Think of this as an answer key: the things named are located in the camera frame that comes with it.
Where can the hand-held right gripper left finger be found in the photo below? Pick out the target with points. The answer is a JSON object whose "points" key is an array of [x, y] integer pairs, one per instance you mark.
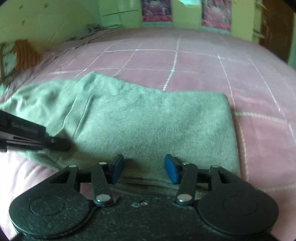
{"points": [[118, 168]]}

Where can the pink wall poster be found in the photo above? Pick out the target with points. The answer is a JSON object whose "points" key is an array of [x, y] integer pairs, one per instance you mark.
{"points": [[156, 10], [216, 14]]}

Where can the orange striped pillow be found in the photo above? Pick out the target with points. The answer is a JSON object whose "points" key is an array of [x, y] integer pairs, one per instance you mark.
{"points": [[27, 55]]}

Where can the cream glossy wardrobe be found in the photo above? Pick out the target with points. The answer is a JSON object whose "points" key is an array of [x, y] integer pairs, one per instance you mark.
{"points": [[187, 14]]}

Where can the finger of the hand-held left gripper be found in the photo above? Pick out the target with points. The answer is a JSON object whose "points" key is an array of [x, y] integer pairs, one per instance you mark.
{"points": [[59, 144]]}

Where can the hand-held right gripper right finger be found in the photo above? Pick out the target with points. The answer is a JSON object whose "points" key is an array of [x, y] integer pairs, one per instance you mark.
{"points": [[171, 169]]}

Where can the brown wooden door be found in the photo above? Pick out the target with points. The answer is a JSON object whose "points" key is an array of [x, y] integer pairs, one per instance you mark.
{"points": [[275, 25]]}

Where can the cream headboard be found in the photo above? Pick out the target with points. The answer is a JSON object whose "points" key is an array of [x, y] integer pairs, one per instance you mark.
{"points": [[46, 23]]}

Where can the crumpled grey cloth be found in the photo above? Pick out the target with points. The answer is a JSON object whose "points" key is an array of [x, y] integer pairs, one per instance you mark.
{"points": [[97, 27]]}

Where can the white patterned pillow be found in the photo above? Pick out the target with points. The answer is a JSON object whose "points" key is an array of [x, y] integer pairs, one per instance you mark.
{"points": [[8, 60]]}

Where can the grey pants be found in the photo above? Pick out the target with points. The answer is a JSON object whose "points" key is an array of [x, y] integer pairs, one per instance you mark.
{"points": [[150, 120]]}

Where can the bed with pink checked sheet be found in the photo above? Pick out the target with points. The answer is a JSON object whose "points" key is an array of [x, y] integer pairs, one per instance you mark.
{"points": [[196, 69]]}

